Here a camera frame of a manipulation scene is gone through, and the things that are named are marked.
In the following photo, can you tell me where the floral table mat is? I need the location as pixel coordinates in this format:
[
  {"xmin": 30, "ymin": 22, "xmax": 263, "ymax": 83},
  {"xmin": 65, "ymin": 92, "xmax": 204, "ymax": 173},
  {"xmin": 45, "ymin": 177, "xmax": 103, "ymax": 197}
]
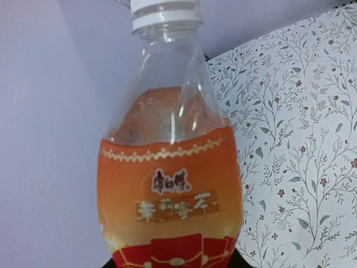
[{"xmin": 208, "ymin": 1, "xmax": 356, "ymax": 267}]

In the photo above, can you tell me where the orange bottle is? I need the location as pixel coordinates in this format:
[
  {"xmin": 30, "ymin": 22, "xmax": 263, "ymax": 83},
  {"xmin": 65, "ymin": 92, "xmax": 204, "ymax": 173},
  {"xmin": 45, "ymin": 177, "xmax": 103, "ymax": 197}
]
[{"xmin": 94, "ymin": 0, "xmax": 243, "ymax": 268}]

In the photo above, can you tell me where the white bottle cap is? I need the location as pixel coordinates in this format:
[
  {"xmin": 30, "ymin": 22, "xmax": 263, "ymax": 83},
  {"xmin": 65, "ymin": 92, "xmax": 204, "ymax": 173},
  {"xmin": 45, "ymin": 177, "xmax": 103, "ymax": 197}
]
[{"xmin": 131, "ymin": 0, "xmax": 203, "ymax": 31}]

